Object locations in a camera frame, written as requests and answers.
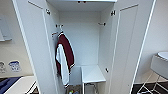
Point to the blue white wall sign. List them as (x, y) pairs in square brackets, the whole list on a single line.
[(14, 65)]

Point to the white clothes hanger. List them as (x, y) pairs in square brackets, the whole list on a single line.
[(60, 32)]

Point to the white wall box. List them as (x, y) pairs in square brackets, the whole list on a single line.
[(5, 28)]

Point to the white folding table top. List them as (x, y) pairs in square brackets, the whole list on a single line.
[(21, 85)]

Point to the small black wardrobe hinge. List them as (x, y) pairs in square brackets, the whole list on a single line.
[(106, 70), (48, 12), (113, 12)]

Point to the white plastic seat shell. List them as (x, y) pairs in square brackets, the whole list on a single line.
[(160, 65)]

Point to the small orange strip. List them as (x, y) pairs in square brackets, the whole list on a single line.
[(55, 33)]

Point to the maroon white garment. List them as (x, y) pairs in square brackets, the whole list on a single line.
[(66, 50)]

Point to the white wardrobe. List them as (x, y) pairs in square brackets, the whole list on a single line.
[(80, 40)]

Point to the black wardrobe peg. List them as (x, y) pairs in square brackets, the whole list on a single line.
[(59, 25), (101, 23)]

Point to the brown wicker basket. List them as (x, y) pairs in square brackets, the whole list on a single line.
[(76, 89)]

